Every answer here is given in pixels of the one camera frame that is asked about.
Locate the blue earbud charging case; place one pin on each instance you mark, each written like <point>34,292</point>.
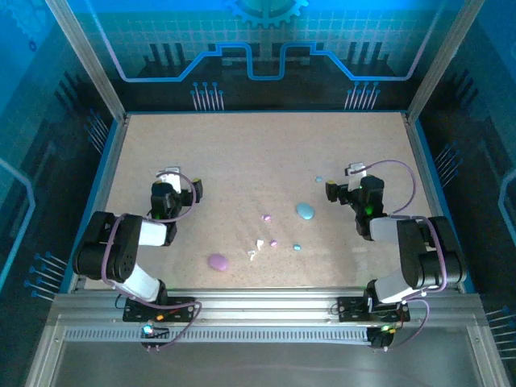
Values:
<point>305,210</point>

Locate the purple earbud charging case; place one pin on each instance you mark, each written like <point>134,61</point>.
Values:
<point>218,262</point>

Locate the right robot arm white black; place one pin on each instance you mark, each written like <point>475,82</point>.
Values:
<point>427,254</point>

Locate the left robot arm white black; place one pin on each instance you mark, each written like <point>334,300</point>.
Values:
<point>101,250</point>

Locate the left controller board with LED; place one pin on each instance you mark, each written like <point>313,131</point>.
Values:
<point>151,330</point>

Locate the controller board with led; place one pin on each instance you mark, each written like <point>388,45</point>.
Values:
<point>381,336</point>
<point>151,330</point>

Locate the right controller board with LED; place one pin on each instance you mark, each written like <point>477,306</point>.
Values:
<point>381,336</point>

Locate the grey metal tray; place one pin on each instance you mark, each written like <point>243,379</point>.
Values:
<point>262,367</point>

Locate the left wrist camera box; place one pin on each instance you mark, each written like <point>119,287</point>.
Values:
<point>171,179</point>

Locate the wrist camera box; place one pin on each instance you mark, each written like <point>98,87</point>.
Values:
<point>358,168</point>
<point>171,179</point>

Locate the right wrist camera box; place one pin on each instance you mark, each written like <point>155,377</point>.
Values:
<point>358,168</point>

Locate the aluminium table side rail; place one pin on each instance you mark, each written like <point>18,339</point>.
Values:
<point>105,189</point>
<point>423,181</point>

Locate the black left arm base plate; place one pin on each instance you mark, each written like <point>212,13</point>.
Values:
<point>181,308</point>

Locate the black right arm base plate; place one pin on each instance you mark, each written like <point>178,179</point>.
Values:
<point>350,308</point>

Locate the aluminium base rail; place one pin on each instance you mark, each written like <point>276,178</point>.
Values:
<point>262,302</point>

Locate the aluminium frame post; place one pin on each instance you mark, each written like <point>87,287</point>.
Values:
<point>88,60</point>
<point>443,60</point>

